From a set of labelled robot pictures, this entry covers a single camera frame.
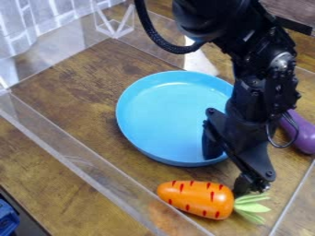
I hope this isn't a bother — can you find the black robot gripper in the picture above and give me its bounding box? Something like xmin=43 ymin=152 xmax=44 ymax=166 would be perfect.
xmin=202 ymin=101 xmax=299 ymax=197

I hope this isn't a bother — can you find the orange toy carrot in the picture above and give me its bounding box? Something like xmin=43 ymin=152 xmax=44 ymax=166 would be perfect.
xmin=157 ymin=180 xmax=270 ymax=224

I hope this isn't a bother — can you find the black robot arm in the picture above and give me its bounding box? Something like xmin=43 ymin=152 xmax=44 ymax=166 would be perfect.
xmin=173 ymin=0 xmax=301 ymax=196

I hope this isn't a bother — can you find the purple toy eggplant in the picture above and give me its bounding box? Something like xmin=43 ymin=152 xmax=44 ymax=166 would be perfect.
xmin=279 ymin=110 xmax=315 ymax=155

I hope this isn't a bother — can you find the blue round plate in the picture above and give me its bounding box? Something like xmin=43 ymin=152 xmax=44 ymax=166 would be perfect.
xmin=116 ymin=71 xmax=233 ymax=167

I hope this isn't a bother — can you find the blue object at corner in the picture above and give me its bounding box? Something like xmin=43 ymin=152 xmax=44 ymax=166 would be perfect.
xmin=0 ymin=199 xmax=20 ymax=236

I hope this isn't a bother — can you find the clear acrylic enclosure wall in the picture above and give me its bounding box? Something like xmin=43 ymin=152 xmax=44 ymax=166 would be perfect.
xmin=0 ymin=3 xmax=315 ymax=236

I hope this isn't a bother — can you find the black cable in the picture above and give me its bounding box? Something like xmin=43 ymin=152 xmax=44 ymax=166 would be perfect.
xmin=134 ymin=0 xmax=207 ymax=55

